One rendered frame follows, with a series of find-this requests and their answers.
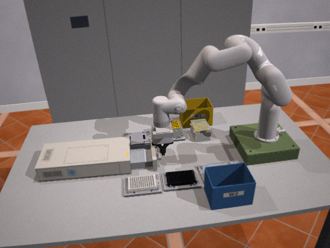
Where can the black well plate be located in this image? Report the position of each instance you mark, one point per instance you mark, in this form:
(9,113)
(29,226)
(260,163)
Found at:
(179,178)

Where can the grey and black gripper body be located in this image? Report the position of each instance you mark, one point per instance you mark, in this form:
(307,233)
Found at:
(160,140)

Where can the blue open-top box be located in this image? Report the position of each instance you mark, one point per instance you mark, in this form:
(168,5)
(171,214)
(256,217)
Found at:
(228,186)

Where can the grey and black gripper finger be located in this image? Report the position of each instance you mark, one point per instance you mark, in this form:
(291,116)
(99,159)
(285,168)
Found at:
(160,146)
(165,146)

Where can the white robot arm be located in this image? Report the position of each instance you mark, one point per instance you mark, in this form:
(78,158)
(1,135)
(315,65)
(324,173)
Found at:
(275,91)

